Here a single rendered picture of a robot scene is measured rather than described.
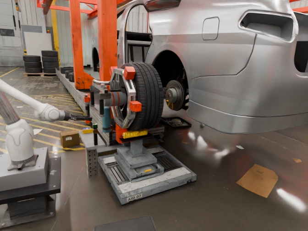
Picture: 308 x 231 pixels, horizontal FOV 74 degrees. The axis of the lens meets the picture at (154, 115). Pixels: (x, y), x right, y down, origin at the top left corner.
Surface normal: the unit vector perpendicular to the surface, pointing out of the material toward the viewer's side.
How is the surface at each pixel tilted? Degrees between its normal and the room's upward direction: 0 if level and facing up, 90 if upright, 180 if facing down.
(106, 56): 90
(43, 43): 90
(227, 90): 90
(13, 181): 90
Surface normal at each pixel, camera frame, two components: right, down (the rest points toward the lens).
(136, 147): 0.48, 0.29
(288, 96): 0.25, 0.50
